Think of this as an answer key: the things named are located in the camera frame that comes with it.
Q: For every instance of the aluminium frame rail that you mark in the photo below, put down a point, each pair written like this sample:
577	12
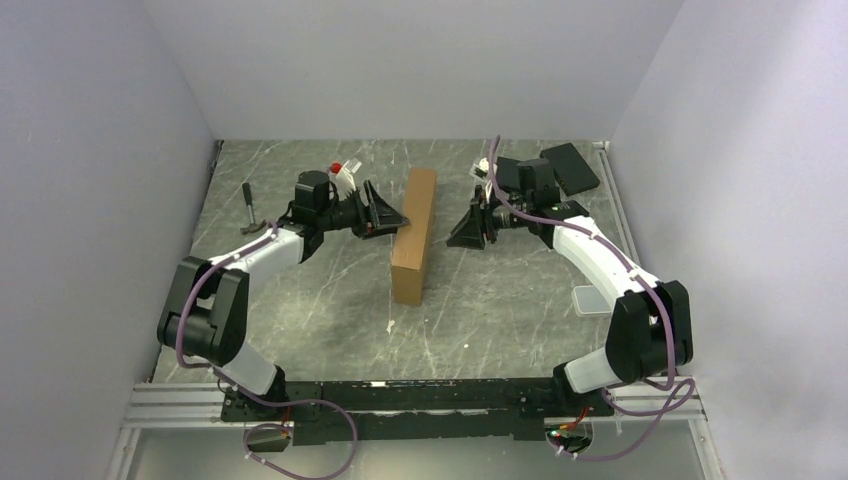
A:
172	406

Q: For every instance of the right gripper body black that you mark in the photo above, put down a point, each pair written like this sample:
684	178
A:
499	216

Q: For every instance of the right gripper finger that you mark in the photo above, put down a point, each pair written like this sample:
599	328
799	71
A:
481	196
471	232

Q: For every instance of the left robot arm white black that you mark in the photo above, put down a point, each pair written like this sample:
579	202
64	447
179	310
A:
204	320

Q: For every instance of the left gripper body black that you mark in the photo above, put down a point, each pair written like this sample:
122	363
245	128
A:
350	214

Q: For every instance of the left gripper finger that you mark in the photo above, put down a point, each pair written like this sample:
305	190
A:
376	204
386	223

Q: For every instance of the small black hammer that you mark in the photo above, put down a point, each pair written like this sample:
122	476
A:
254	223

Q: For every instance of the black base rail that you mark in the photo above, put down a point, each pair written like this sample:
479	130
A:
335	411

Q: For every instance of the brown cardboard box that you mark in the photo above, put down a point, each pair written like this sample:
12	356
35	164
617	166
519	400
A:
409	258

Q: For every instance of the black foam block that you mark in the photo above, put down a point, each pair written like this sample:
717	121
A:
507	175
572	173

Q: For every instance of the black foam block far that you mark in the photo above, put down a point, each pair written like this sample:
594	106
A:
572	173

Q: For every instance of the white rectangular tray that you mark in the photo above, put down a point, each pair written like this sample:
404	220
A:
589	301

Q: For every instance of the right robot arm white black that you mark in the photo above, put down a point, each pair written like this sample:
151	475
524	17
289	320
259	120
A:
650	327

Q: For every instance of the black foam block near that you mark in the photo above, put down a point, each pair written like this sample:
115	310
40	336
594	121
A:
507	175

